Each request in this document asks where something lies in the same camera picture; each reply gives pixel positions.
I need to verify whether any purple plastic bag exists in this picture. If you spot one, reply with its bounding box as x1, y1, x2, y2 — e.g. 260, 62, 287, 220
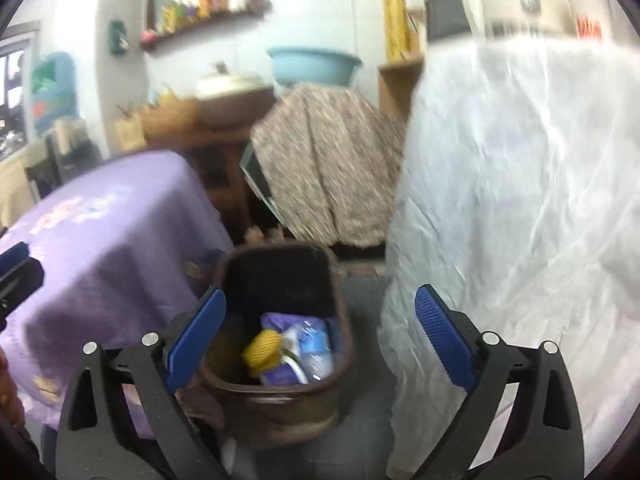
258, 312, 329, 386

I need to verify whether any yellow foam fruit net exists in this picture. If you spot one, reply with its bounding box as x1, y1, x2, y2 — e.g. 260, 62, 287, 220
242, 330, 282, 377

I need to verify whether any brown trash bin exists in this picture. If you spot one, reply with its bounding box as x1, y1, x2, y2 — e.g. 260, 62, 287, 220
201, 242, 354, 448

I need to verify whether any floral cloth covered stool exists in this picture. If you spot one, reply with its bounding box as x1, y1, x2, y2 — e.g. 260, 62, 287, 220
250, 82, 406, 248

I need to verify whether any woven basket sink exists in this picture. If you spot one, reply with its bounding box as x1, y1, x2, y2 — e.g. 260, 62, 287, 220
140, 99, 201, 139

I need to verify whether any window with metal frame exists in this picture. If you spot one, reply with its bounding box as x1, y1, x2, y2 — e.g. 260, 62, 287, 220
1, 22, 41, 160

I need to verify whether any crushed clear water bottle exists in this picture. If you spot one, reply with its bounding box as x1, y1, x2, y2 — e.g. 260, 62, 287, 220
295, 321, 334, 382

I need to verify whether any light blue plastic basin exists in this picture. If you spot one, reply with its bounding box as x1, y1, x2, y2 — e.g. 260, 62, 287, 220
267, 47, 362, 87

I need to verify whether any person left hand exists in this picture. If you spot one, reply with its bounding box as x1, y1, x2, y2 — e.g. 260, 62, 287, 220
0, 351, 25, 429

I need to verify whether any white microwave oven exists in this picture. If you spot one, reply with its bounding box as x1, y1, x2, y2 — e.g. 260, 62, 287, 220
423, 0, 484, 44

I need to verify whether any green wall packet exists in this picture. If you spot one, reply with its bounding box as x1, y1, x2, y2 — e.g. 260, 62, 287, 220
108, 21, 129, 56

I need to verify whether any yellow roll package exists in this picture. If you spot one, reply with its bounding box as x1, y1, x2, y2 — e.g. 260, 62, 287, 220
383, 0, 410, 63

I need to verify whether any white plastic sheet cover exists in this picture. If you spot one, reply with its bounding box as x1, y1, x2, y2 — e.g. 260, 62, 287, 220
378, 37, 639, 479

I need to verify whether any blue water jug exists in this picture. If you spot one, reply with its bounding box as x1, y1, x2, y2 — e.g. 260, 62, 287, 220
32, 52, 78, 136

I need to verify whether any beige utensil holder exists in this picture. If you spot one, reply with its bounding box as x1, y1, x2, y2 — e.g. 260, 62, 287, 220
115, 114, 146, 153

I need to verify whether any purple floral tablecloth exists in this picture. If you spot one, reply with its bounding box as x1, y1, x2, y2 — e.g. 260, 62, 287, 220
1, 151, 233, 428

